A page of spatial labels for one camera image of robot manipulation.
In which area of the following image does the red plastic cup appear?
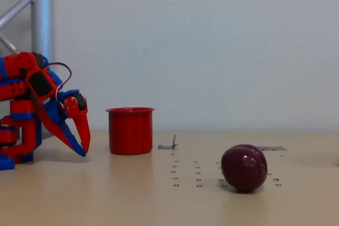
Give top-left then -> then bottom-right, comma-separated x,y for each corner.
105,107 -> 156,156

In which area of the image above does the small metal bracket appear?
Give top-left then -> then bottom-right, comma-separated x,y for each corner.
158,134 -> 180,150

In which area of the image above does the flat grey metal plate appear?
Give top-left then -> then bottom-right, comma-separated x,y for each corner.
256,146 -> 288,151

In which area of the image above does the dark purple plum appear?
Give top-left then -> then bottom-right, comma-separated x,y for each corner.
220,144 -> 268,193

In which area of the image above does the silver metal tube frame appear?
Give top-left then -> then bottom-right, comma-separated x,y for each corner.
0,0 -> 55,141

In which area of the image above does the red and white gripper cable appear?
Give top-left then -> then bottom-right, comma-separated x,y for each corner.
43,62 -> 73,110

